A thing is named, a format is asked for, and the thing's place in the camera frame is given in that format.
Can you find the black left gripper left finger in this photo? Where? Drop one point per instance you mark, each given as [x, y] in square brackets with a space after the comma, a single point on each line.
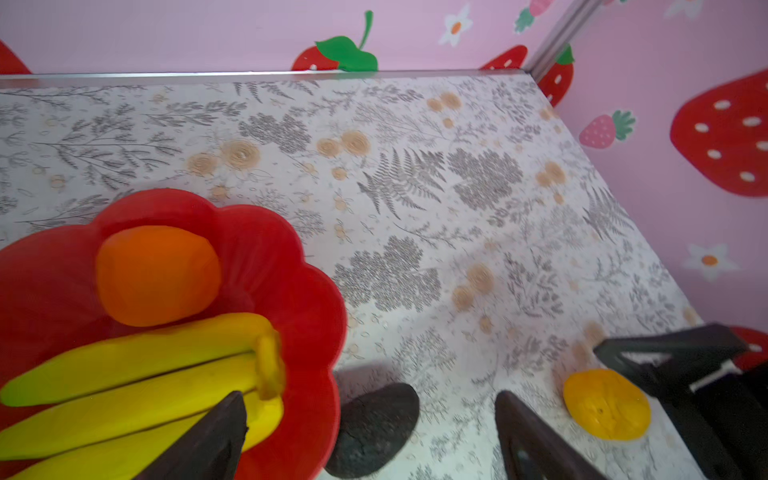
[210, 450]

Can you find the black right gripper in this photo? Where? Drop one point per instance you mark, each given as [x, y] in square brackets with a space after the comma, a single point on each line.
[723, 424]

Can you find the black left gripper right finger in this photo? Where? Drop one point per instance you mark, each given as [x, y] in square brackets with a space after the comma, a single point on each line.
[531, 449]

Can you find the yellow fake lemon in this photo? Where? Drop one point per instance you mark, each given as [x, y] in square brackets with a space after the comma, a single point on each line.
[607, 405]

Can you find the yellow fake banana bunch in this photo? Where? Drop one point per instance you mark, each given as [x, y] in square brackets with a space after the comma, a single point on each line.
[107, 410]

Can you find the dark fake avocado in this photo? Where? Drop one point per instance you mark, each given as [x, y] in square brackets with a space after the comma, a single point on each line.
[373, 429]

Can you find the fake orange fruit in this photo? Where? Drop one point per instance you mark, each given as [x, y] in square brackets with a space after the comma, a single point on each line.
[155, 275]

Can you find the red flower-shaped fruit bowl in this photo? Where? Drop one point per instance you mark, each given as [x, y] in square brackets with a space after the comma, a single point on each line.
[49, 304]

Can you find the right aluminium corner post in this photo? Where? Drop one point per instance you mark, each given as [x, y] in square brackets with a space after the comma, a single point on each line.
[575, 18]

